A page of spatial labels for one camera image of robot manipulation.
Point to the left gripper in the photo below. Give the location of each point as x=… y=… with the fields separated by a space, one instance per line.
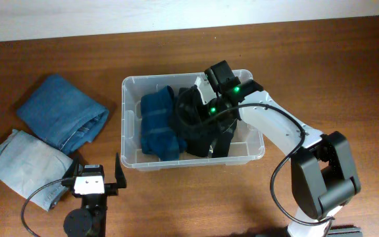
x=109 y=188

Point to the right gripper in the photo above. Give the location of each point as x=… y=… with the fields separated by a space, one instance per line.
x=209 y=116

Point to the black garment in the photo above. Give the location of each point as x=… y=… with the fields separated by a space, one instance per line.
x=216 y=136

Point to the teal blue taped garment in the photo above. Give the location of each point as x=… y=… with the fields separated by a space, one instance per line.
x=157 y=137

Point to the light blue jeans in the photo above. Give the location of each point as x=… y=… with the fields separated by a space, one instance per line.
x=27 y=163

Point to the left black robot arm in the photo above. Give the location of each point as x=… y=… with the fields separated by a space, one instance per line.
x=90 y=218

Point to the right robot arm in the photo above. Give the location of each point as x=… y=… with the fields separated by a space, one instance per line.
x=323 y=173

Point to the clear plastic storage bin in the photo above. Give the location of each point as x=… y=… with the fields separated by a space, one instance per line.
x=246 y=145

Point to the dark blue folded jeans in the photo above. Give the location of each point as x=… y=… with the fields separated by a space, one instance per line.
x=62 y=116

